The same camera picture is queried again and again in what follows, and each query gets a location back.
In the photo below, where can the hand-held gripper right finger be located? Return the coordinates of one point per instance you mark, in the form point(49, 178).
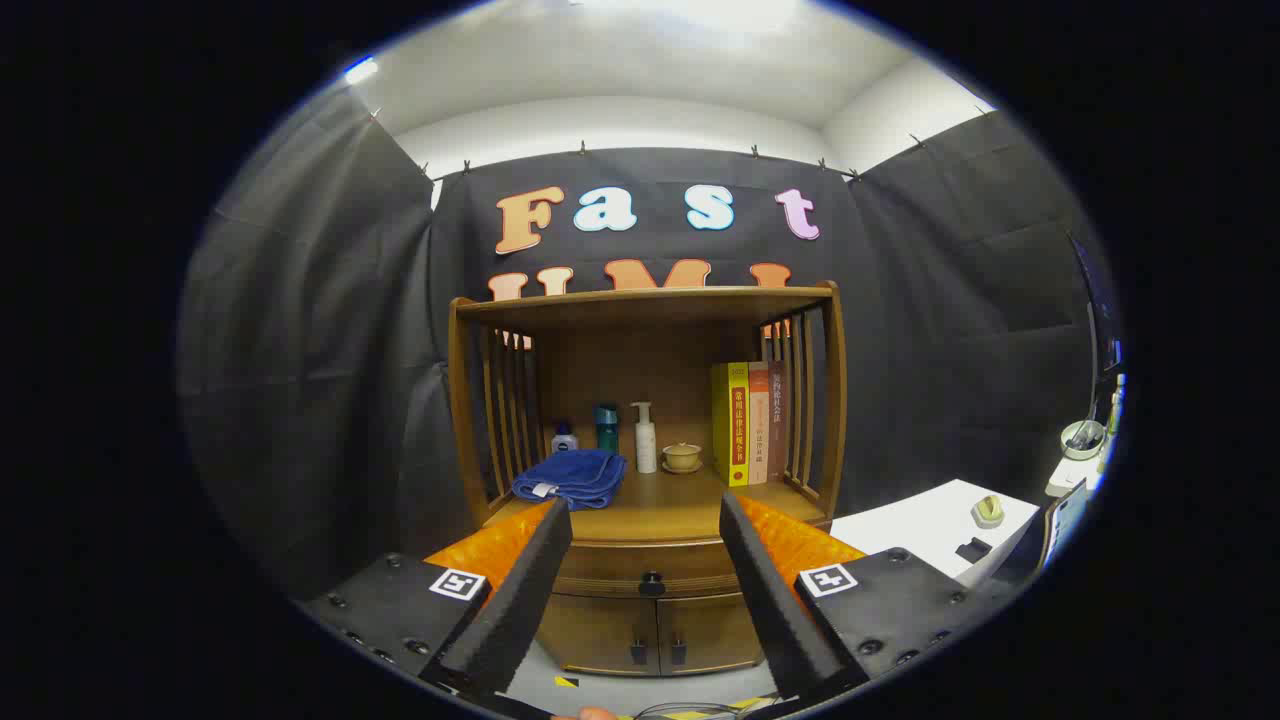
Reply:
point(770, 600)

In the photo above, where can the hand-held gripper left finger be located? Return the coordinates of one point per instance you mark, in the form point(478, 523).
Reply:
point(520, 600)

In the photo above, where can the wooden drawer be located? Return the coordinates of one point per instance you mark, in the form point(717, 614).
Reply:
point(615, 570)

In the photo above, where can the wooden cabinet door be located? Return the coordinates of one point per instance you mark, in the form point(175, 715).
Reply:
point(705, 630)
point(600, 630)

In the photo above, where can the wooden countertop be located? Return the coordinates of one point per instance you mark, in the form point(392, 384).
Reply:
point(660, 510)

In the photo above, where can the white side cabinet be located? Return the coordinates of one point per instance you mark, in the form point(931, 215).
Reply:
point(910, 525)

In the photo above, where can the wooden cabinet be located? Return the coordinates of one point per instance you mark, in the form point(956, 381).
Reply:
point(640, 350)

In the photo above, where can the blue folded towel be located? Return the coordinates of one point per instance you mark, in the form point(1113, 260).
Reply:
point(575, 475)

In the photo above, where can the small white blue-capped bottle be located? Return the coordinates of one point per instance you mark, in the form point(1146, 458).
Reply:
point(564, 442)

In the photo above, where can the yellow lidded teacup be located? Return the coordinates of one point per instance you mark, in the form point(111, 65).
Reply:
point(682, 457)

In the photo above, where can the orange and white book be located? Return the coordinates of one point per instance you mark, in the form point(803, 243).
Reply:
point(758, 430)

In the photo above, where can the yellow book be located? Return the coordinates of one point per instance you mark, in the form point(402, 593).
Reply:
point(735, 425)

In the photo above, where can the brown book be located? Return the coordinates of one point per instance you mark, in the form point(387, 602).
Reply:
point(777, 420)

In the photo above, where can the teal bottle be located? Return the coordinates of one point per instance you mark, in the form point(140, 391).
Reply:
point(607, 430)

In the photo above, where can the white pump bottle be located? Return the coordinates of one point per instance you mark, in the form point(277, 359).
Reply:
point(646, 445)

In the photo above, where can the small black box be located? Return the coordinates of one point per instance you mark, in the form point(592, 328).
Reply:
point(972, 550)

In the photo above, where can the pale green tape dispenser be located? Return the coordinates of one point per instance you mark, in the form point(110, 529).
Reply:
point(988, 511)

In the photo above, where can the white shelf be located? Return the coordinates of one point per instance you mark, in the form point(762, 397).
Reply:
point(1072, 477)

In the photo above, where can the glass bowl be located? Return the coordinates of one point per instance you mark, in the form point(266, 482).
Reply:
point(1083, 438)

